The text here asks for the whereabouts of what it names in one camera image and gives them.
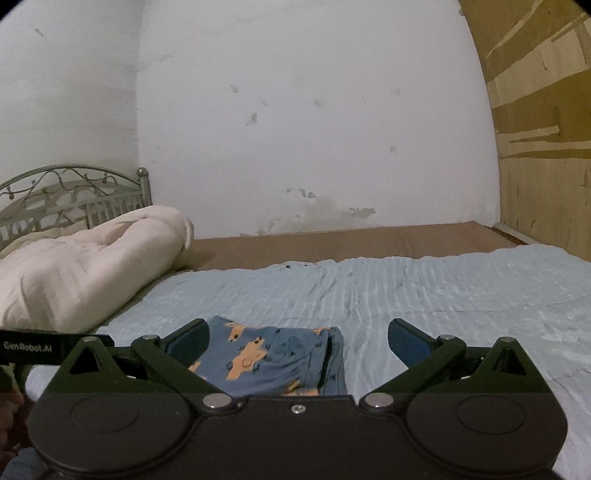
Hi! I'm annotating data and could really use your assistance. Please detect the light blue ribbed bedspread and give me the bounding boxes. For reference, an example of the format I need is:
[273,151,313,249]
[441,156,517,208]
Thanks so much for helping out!
[25,243,591,480]

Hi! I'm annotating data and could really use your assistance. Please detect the cream rolled duvet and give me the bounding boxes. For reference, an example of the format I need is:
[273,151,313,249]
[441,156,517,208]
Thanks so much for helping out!
[1,205,193,333]

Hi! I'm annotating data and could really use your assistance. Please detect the blue orange patterned pants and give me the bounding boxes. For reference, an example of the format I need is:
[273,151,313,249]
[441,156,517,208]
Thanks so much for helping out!
[188,316,346,397]

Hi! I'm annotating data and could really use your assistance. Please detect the grey metal headboard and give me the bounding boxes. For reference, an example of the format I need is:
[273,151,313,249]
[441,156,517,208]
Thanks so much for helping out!
[1,164,152,248]

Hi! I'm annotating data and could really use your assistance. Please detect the brown mattress sheet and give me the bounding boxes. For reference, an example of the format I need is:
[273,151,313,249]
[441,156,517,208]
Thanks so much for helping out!
[179,222,523,270]

